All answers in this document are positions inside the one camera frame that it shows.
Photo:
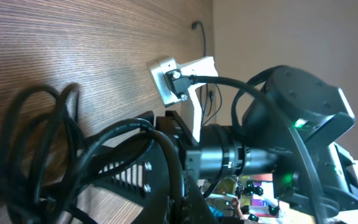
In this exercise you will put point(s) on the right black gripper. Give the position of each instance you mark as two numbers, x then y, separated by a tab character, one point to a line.
138	170

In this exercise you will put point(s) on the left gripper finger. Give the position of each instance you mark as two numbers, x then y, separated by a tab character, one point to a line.
195	209

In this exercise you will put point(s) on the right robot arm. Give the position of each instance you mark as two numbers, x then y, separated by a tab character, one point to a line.
289	130

